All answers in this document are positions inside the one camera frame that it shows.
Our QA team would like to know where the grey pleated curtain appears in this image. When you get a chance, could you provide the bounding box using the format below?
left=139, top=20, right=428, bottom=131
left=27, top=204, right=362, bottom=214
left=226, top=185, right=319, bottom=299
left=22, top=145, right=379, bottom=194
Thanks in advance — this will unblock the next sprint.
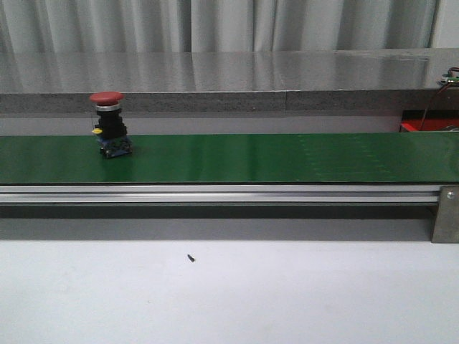
left=1, top=1, right=439, bottom=54

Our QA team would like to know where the aluminium conveyor side rail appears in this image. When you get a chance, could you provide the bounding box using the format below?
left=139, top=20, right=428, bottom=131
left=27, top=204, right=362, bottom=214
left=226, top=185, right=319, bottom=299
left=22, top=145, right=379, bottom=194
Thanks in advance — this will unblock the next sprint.
left=1, top=184, right=442, bottom=204

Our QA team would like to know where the grey stone counter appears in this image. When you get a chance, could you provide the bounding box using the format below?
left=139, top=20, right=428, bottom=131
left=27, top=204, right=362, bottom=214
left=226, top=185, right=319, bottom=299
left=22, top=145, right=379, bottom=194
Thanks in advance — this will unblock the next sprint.
left=1, top=49, right=458, bottom=114

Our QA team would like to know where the thin red-brown wire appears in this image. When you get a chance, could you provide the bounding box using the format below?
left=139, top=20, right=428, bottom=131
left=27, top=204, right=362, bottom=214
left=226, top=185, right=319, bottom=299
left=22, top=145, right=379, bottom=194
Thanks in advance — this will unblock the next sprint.
left=419, top=67, right=459, bottom=133

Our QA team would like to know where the metal conveyor support bracket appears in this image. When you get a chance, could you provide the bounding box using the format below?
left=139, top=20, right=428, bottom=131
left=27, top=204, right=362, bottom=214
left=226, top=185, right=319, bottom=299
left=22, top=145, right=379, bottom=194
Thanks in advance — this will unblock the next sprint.
left=431, top=186, right=459, bottom=244

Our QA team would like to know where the small green circuit board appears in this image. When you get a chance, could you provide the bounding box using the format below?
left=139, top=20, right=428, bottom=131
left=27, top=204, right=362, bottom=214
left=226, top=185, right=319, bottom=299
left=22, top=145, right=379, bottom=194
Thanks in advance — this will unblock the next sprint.
left=438, top=70, right=459, bottom=85

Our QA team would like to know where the green conveyor belt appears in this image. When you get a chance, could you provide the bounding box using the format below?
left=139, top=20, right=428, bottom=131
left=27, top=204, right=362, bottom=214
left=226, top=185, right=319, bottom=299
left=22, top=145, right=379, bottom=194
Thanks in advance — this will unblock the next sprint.
left=1, top=132, right=458, bottom=184

